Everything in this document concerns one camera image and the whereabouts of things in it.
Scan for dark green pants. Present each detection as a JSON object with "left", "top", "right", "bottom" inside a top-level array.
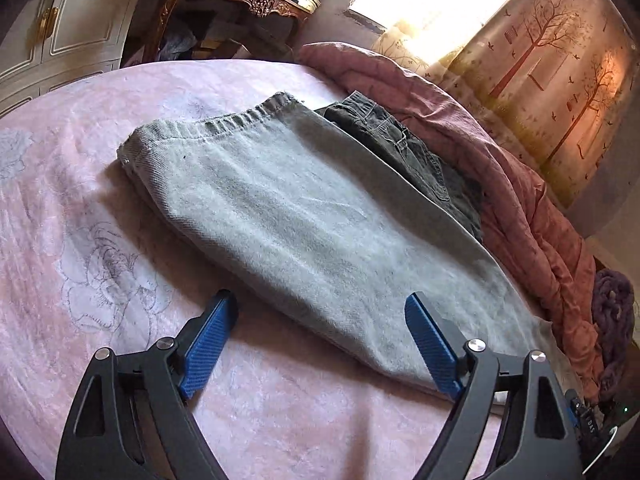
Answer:
[{"left": 314, "top": 91, "right": 485, "bottom": 243}]

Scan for white wardrobe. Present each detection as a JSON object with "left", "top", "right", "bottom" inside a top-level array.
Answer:
[{"left": 0, "top": 0, "right": 156, "bottom": 118}]

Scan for purple fluffy blanket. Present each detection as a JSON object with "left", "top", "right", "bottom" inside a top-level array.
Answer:
[{"left": 590, "top": 269, "right": 637, "bottom": 401}]

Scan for light grey pants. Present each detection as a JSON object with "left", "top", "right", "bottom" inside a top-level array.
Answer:
[{"left": 117, "top": 91, "right": 571, "bottom": 403}]

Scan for tree print curtain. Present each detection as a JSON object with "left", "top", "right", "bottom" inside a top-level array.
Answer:
[{"left": 372, "top": 0, "right": 633, "bottom": 211}]

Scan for pink bed sheet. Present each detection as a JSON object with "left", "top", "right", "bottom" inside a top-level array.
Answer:
[{"left": 0, "top": 59, "right": 576, "bottom": 480}]

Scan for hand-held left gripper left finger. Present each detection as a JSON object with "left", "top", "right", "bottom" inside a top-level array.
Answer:
[{"left": 55, "top": 289, "right": 238, "bottom": 480}]

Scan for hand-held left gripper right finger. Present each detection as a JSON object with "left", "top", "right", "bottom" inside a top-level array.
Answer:
[{"left": 405, "top": 292, "right": 585, "bottom": 480}]

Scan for pink quilt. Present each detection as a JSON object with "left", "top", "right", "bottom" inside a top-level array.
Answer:
[{"left": 295, "top": 41, "right": 608, "bottom": 403}]

